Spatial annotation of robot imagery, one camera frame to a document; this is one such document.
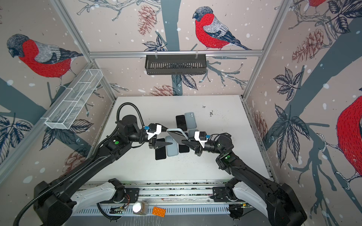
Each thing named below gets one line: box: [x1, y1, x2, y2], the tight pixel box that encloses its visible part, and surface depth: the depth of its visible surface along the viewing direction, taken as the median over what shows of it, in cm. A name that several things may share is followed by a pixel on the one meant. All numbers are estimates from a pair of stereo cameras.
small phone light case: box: [184, 112, 197, 130], surface depth 109 cm
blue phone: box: [178, 144, 190, 154], surface depth 92 cm
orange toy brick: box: [151, 206, 167, 218], surface depth 70 cm
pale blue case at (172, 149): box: [165, 135, 179, 157], surface depth 92 cm
